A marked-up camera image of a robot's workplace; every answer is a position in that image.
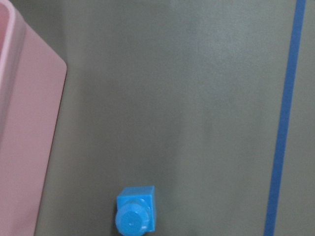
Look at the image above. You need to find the pink plastic box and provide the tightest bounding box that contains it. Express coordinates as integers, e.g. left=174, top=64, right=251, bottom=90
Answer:
left=0, top=0, right=67, bottom=236

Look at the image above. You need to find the small blue block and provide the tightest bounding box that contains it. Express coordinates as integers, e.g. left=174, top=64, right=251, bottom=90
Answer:
left=115, top=186, right=157, bottom=236

